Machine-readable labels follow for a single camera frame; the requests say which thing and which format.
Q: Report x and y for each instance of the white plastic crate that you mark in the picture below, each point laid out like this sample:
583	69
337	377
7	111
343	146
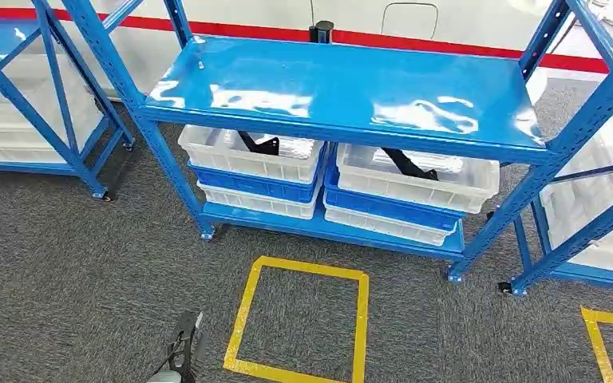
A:
259	206
21	156
0	111
587	206
417	195
15	138
386	227
243	169

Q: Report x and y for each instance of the black plastic frame part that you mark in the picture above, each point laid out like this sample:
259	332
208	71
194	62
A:
407	166
264	148

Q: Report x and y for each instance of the blue metal shelf rack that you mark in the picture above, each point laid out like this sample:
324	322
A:
338	90
47	133
576	246

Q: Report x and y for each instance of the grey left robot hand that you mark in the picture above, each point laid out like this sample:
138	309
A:
187	343

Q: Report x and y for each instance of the blue plastic crate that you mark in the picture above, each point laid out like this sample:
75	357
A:
253	187
391	211

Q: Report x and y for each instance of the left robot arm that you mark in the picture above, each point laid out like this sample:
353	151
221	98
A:
164	377

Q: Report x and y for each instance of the yellow floor tape square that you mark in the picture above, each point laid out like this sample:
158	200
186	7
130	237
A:
596	343
312	268

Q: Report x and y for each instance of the black post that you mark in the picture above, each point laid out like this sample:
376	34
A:
321	31

